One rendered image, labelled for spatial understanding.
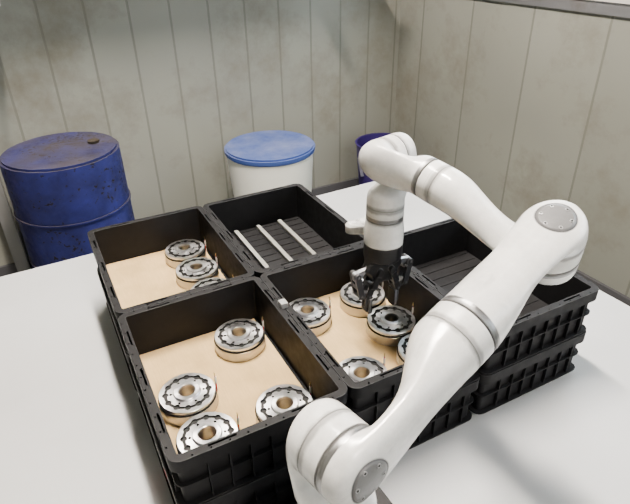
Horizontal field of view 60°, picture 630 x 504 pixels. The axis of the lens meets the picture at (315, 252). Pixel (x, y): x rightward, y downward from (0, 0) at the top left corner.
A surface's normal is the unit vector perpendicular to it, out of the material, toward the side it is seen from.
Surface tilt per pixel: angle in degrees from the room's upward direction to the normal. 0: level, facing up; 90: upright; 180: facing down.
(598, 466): 0
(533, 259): 30
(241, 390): 0
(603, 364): 0
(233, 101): 90
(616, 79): 90
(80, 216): 90
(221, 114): 90
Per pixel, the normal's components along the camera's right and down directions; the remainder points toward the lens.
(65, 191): 0.35, 0.47
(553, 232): -0.11, -0.55
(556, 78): -0.87, 0.26
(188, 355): -0.02, -0.86
